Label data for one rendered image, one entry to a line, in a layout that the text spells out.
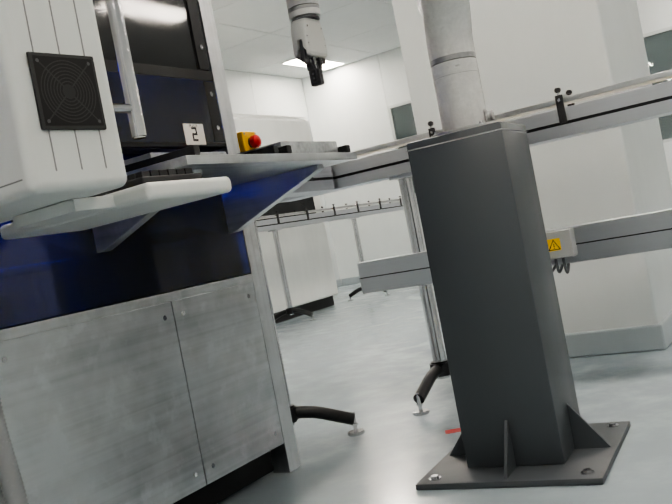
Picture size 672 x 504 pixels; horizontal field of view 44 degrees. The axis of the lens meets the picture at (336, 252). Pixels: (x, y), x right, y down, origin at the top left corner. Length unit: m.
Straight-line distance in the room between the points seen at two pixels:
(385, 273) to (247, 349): 0.87
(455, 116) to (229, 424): 1.02
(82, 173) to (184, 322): 0.98
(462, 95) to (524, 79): 1.37
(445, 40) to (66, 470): 1.36
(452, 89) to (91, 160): 1.10
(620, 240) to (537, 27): 1.08
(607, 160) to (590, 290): 0.52
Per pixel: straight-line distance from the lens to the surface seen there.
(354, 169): 3.11
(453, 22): 2.17
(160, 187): 1.40
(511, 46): 3.53
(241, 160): 1.85
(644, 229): 2.78
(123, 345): 2.06
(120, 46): 1.44
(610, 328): 3.47
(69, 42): 1.36
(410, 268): 3.06
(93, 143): 1.33
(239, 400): 2.36
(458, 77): 2.16
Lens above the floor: 0.65
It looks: 1 degrees down
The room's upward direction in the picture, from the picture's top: 11 degrees counter-clockwise
